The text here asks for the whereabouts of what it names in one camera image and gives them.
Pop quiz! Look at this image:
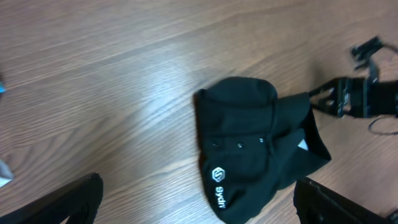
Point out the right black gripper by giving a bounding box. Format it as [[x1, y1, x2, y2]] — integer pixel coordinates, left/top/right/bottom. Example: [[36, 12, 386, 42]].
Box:
[[308, 36, 397, 118]]

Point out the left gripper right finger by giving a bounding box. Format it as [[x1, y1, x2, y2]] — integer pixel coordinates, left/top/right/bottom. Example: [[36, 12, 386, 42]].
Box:
[[293, 177, 392, 224]]

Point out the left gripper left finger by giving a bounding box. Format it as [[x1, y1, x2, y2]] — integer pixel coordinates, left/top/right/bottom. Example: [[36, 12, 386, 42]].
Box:
[[1, 173, 104, 224]]

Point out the black t-shirt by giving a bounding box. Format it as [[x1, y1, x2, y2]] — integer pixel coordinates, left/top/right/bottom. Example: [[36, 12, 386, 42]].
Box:
[[194, 77, 331, 223]]

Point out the white folded garment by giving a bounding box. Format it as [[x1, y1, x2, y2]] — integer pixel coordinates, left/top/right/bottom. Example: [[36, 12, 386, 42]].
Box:
[[0, 159, 14, 187]]

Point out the light blue garment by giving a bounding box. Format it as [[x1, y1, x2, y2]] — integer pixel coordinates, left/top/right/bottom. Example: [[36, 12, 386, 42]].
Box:
[[0, 81, 6, 94]]

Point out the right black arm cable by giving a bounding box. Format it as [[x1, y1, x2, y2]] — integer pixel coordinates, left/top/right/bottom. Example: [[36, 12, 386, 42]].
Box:
[[368, 115, 398, 136]]

